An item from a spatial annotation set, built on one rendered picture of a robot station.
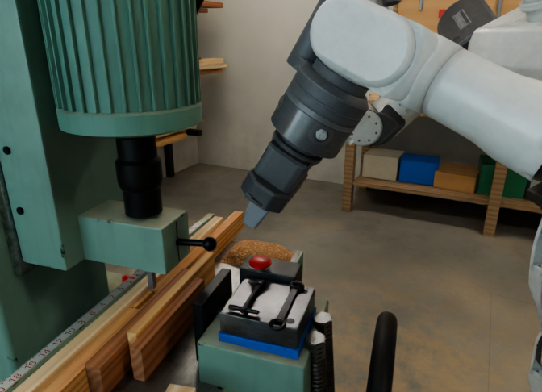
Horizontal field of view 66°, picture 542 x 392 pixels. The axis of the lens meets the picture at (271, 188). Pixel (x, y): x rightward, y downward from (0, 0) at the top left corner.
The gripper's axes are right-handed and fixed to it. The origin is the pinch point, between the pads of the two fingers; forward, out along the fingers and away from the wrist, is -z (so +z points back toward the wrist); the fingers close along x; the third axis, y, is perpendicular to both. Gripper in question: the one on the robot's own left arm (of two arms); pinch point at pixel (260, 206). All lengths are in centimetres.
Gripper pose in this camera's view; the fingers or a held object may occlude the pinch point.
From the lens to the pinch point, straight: 53.4
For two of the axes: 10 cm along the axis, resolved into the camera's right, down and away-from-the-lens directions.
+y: -8.2, -5.6, 0.9
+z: 4.7, -7.6, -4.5
